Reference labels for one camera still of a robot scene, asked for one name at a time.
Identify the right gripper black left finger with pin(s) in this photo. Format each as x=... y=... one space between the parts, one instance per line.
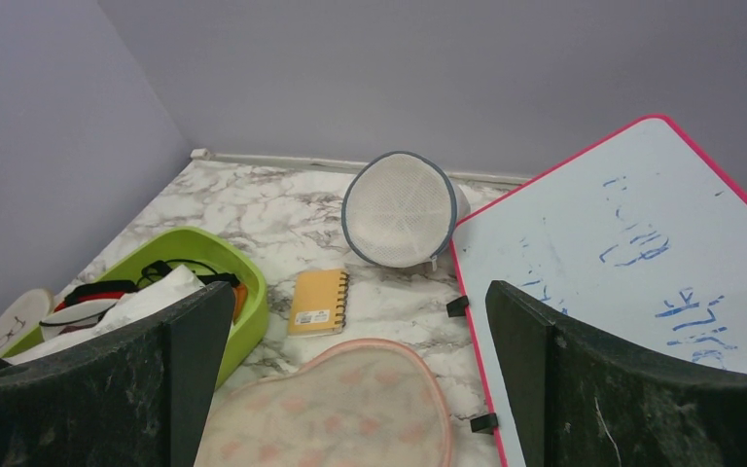
x=136 y=396

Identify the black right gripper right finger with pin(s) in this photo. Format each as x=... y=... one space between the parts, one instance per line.
x=580 y=396

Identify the peach floral mesh laundry bag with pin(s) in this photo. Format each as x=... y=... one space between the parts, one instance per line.
x=368 y=402

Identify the red and white bra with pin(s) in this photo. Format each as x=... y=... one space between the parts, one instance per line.
x=80 y=316

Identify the flat round white laundry bag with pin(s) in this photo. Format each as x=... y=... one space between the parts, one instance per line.
x=23 y=316

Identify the orange bra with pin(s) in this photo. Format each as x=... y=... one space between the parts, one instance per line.
x=241 y=294

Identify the black whiteboard clip lower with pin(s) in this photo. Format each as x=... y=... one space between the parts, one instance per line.
x=484 y=424

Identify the black whiteboard clip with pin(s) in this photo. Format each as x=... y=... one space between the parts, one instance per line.
x=484 y=424
x=458 y=307

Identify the green plastic tray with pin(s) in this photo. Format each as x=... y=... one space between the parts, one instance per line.
x=207 y=254

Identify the pink framed whiteboard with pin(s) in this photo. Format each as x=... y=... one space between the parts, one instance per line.
x=641 y=235

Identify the yellow spiral notebook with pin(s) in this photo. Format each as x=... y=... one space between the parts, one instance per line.
x=319 y=303

